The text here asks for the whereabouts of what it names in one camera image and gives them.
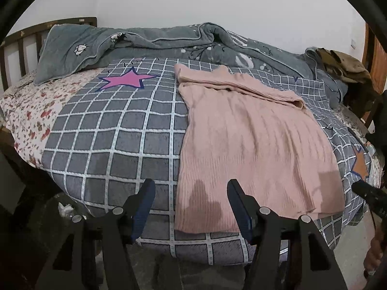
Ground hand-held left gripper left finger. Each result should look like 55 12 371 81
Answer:
38 178 156 290

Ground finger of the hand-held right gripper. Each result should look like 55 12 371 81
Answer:
351 181 374 201

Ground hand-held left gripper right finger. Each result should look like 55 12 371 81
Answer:
227 179 348 290

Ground pink knitted sweater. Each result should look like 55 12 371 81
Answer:
174 63 346 234

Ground brown crumpled clothes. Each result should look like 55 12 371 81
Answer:
316 48 375 94

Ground person's right hand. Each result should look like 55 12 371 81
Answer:
364 232 387 275

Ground grey checked star blanket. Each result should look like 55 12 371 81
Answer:
41 57 374 266

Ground white crumpled paper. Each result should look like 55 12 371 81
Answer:
58 202 74 217

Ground brown wooden footboard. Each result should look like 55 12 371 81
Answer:
361 22 387 127

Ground floral bed sheet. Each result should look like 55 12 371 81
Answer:
0 66 383 188

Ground grey-green paw print pillow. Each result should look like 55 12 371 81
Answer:
34 24 121 86

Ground grey-green printed quilt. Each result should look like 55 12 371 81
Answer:
91 22 348 111

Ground dark wooden headboard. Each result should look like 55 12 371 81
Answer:
0 17 98 91

